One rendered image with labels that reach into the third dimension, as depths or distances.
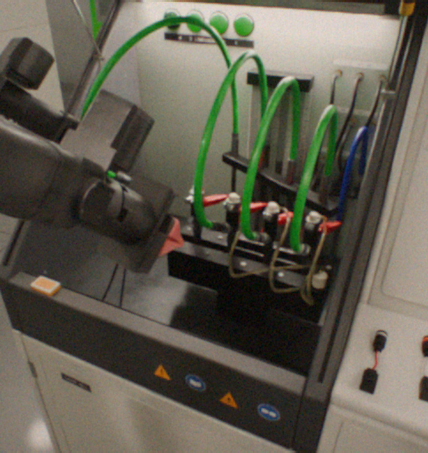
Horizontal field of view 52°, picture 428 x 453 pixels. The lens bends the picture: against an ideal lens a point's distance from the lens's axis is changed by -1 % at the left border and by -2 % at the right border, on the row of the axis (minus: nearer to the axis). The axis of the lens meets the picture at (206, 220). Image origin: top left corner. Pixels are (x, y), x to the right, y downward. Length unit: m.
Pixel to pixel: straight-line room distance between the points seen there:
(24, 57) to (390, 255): 0.69
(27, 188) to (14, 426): 1.69
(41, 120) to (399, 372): 0.69
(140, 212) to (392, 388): 0.47
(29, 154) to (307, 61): 0.82
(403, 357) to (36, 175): 0.65
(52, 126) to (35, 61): 0.10
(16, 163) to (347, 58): 0.82
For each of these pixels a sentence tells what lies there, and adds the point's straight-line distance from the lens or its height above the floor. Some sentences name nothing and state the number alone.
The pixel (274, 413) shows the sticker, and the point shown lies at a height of 0.88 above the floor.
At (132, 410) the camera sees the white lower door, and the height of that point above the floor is 0.69.
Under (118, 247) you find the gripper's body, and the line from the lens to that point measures 0.51.
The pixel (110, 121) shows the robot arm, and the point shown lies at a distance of 0.42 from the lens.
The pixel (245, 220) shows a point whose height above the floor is 1.17.
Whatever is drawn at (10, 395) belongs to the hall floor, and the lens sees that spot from 2.05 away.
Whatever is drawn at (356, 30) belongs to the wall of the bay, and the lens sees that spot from 1.01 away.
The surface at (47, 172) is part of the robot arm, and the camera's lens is 0.31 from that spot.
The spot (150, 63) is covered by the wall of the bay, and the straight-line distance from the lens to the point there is 1.20.
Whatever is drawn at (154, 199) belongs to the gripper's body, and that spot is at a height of 1.30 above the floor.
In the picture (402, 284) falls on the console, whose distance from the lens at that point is 0.85.
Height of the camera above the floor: 1.55
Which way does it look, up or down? 33 degrees down
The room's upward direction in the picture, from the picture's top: straight up
